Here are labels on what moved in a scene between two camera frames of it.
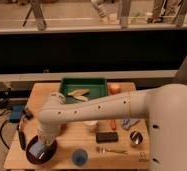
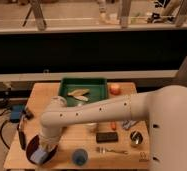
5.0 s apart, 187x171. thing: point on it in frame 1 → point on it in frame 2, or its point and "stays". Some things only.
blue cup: (79, 157) stays
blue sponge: (36, 149) → (39, 156)
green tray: (97, 87) stays
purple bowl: (46, 158) stays
